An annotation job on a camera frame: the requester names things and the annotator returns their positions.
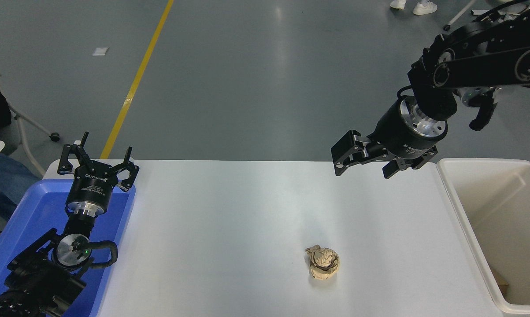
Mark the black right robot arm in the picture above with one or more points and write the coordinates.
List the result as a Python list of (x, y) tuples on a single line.
[(480, 66)]

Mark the large pale plastic bin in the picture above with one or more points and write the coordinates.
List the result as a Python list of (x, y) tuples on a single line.
[(489, 198)]

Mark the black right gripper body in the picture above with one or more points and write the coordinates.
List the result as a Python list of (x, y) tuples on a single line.
[(399, 136)]

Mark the person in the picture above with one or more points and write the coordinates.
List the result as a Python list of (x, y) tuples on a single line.
[(424, 8), (0, 176)]

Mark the blue plastic tray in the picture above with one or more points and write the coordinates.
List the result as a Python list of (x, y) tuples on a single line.
[(31, 211)]

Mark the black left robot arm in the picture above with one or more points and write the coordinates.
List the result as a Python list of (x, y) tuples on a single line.
[(35, 277)]

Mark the tan paper ball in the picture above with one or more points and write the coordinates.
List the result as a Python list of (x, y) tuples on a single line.
[(323, 263)]

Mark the white wheeled chair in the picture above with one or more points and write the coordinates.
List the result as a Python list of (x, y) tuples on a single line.
[(54, 137)]

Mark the white wheeled chair frame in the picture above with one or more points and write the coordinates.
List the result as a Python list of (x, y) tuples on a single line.
[(458, 15)]

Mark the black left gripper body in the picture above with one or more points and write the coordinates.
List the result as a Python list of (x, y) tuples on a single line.
[(90, 187)]

